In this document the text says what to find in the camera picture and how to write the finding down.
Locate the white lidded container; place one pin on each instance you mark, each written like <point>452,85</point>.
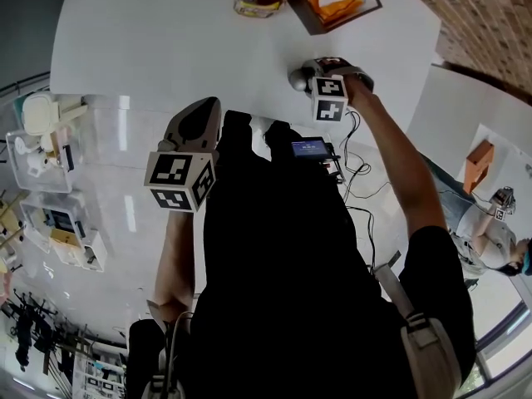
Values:
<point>38,112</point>

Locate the person's right forearm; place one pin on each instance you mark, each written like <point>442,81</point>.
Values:
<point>399,164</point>

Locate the orange cardboard box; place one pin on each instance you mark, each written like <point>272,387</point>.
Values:
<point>479,166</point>

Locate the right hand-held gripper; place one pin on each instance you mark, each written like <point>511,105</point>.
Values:
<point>330,98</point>

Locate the small white box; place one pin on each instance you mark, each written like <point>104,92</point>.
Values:
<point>95,252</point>

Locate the small device with blue screen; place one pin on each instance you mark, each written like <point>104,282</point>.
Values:
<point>308,148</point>

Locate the person's black clothing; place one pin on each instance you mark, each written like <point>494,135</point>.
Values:
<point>282,264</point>

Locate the grey computer mouse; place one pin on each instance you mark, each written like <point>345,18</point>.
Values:
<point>297,80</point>

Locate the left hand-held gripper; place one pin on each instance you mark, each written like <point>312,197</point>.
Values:
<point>183,173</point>

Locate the clear plastic storage bin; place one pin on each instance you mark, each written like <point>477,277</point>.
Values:
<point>41,168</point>
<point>50,223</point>

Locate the person's left forearm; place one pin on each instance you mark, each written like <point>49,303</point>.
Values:
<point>174,256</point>

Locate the grey shoulder bag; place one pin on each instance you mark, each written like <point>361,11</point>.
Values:
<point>428,347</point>

